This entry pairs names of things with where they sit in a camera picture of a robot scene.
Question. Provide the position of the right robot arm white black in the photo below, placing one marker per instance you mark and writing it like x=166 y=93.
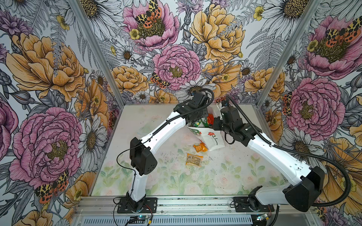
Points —
x=304 y=183

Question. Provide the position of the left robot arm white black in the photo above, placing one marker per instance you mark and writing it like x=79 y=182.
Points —
x=142 y=150

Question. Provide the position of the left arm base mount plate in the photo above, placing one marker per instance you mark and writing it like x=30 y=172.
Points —
x=145 y=205

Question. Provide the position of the aluminium front rail frame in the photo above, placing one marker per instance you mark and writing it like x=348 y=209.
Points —
x=210 y=210

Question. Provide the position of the small orange snack packet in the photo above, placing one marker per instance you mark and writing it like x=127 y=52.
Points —
x=201 y=147

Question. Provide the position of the red snack packet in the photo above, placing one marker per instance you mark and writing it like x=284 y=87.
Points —
x=210 y=120

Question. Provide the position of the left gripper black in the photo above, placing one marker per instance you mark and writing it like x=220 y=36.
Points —
x=205 y=113

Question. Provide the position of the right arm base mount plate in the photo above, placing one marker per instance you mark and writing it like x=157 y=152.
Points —
x=246 y=204

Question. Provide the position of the green circuit board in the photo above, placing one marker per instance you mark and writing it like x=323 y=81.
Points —
x=139 y=219

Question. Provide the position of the green candy bag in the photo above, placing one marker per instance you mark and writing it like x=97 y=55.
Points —
x=202 y=123

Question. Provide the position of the clear peanut snack packet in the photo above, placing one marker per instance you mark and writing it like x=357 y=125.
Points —
x=194 y=160

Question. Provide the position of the white paper gift bag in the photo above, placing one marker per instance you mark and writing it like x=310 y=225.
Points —
x=211 y=138

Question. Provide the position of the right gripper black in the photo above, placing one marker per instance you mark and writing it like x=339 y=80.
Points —
x=217 y=121

